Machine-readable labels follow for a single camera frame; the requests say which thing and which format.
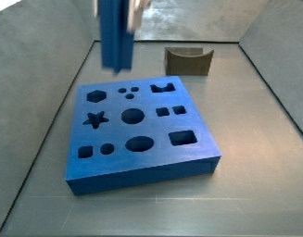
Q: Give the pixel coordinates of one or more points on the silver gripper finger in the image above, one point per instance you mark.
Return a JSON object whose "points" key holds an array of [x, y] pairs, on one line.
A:
{"points": [[95, 8], [136, 6]]}

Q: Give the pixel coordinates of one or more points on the blue shape sorter block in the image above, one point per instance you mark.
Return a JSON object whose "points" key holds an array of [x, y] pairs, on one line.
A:
{"points": [[137, 133]]}

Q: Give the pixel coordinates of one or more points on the blue star prism object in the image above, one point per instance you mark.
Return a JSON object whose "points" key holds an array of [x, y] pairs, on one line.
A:
{"points": [[115, 39]]}

